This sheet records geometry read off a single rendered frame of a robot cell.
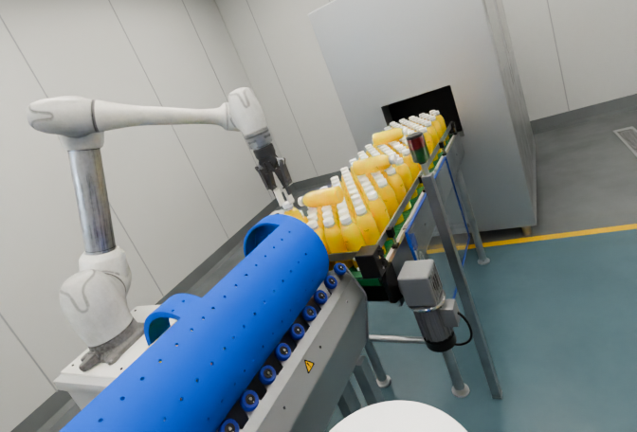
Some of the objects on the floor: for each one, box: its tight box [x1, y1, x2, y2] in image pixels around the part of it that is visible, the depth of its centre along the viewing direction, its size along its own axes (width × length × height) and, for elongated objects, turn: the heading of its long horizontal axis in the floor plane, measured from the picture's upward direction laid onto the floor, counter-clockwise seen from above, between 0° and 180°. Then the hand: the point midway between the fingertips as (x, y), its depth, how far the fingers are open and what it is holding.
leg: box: [353, 355, 385, 406], centre depth 143 cm, size 6×6×63 cm
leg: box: [337, 385, 358, 419], centre depth 151 cm, size 6×6×63 cm
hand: (283, 196), depth 142 cm, fingers closed on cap, 4 cm apart
